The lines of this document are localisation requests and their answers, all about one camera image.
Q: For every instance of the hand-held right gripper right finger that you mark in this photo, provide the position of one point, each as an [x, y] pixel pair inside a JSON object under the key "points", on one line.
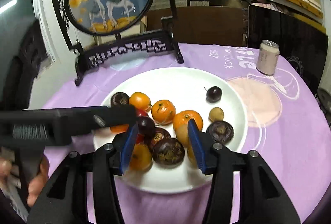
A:
{"points": [[196, 146]]}

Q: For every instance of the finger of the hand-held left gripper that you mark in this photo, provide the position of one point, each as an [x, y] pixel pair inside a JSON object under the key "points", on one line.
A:
{"points": [[121, 111], [85, 127]]}

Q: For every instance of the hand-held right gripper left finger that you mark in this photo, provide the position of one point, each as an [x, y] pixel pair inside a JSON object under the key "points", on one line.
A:
{"points": [[129, 146]]}

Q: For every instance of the orange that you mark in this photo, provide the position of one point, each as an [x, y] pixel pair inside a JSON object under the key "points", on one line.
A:
{"points": [[141, 158], [187, 118], [139, 101], [163, 111], [191, 155], [119, 128]]}

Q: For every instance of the brown mangosteen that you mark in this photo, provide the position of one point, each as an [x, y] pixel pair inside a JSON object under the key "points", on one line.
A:
{"points": [[158, 137], [220, 131], [168, 152], [120, 99]]}

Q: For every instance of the red tomato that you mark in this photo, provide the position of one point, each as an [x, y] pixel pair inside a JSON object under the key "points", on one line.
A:
{"points": [[141, 113], [139, 138]]}

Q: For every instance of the dark plum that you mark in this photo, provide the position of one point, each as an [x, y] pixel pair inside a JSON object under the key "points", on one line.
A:
{"points": [[214, 94], [146, 124]]}

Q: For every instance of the white oval plate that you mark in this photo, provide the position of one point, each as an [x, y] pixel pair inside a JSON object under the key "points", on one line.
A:
{"points": [[181, 81]]}

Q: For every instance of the person's left hand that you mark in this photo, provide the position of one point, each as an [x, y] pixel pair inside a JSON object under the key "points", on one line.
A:
{"points": [[37, 180]]}

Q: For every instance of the purple tablecloth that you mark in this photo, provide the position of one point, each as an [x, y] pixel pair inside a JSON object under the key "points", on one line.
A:
{"points": [[271, 136]]}

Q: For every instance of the pale drink can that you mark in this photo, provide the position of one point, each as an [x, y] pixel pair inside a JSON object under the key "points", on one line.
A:
{"points": [[267, 58]]}

